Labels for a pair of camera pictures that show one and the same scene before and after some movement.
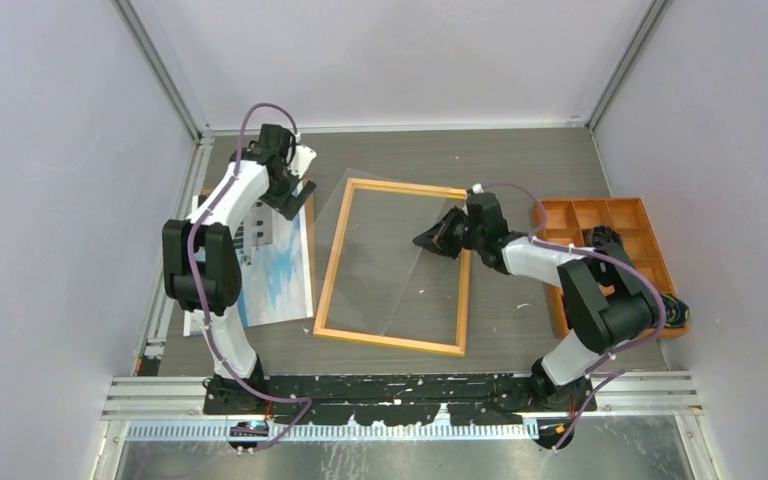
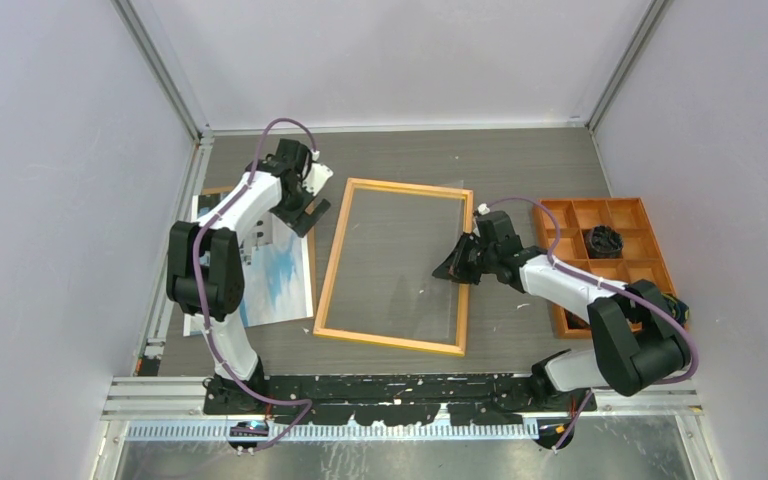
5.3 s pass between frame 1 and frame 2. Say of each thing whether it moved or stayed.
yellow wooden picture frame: stayed
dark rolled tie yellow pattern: stayed
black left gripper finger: moved
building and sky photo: stayed
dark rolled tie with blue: stayed
